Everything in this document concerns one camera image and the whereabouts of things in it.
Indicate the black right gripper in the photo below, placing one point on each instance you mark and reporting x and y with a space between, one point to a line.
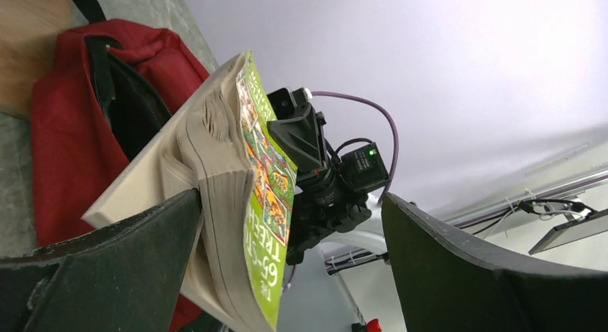
333 200

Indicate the grey monitor on bracket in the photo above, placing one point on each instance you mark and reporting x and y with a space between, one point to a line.
571 231

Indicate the wooden base board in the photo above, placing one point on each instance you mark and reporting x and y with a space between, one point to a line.
29 29

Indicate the green treehouse book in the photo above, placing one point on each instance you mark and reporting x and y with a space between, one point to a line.
218 143

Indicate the red backpack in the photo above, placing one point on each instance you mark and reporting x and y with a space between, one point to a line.
113 85

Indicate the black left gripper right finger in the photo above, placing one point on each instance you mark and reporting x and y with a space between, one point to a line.
450 280

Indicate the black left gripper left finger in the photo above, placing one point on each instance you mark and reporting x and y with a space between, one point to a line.
126 276

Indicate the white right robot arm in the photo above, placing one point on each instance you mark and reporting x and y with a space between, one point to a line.
365 240

